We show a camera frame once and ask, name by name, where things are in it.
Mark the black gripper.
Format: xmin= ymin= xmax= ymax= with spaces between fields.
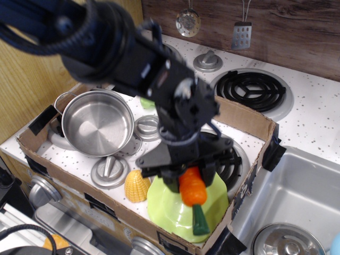
xmin=135 ymin=137 xmax=234 ymax=193

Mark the orange toy carrot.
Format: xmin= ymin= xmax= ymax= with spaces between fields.
xmin=178 ymin=166 xmax=210 ymax=236

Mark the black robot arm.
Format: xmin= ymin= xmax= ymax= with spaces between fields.
xmin=1 ymin=1 xmax=233 ymax=192

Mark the light green plastic plate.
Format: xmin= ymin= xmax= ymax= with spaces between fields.
xmin=147 ymin=174 xmax=229 ymax=243

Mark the front right black burner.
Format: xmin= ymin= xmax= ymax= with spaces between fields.
xmin=199 ymin=129 xmax=250 ymax=203

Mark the yellow toy corn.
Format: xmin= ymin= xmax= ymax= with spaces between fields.
xmin=124 ymin=170 xmax=151 ymax=203

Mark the silver knob centre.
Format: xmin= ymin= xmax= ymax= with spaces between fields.
xmin=134 ymin=115 xmax=160 ymax=142

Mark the silver knob front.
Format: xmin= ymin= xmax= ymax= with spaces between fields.
xmin=91 ymin=156 xmax=130 ymax=189

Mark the green toy broccoli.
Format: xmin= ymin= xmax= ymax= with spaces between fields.
xmin=140 ymin=97 xmax=155 ymax=109

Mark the silver oven knob bottom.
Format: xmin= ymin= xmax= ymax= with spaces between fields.
xmin=130 ymin=236 xmax=164 ymax=255

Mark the silver oven knob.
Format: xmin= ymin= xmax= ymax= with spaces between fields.
xmin=29 ymin=175 xmax=62 ymax=208
xmin=130 ymin=236 xmax=164 ymax=255

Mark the stainless steel pot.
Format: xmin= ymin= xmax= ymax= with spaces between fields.
xmin=54 ymin=89 xmax=142 ymax=157

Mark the brown cardboard fence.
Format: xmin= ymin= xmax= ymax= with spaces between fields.
xmin=18 ymin=97 xmax=278 ymax=254

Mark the back right black burner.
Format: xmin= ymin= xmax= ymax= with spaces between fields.
xmin=211 ymin=68 xmax=294 ymax=122

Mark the silver knob back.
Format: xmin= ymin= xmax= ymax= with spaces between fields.
xmin=193 ymin=50 xmax=223 ymax=73

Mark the silver pot lid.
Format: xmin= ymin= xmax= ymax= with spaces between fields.
xmin=251 ymin=223 xmax=326 ymax=254

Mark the grey toy sink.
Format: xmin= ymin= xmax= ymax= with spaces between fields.
xmin=231 ymin=147 xmax=339 ymax=254

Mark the orange toy piece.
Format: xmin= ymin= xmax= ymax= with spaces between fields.
xmin=42 ymin=234 xmax=70 ymax=251

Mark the silver oven knob left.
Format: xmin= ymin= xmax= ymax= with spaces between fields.
xmin=29 ymin=175 xmax=62 ymax=208

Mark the hanging metal spatula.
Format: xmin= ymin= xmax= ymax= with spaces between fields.
xmin=231 ymin=0 xmax=252 ymax=50

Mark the hanging slotted metal spoon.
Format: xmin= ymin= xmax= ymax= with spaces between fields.
xmin=175 ymin=1 xmax=201 ymax=38

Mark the light blue object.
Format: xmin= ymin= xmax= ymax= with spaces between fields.
xmin=330 ymin=233 xmax=340 ymax=255

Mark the black cable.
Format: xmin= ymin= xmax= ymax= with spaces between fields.
xmin=0 ymin=224 xmax=58 ymax=255

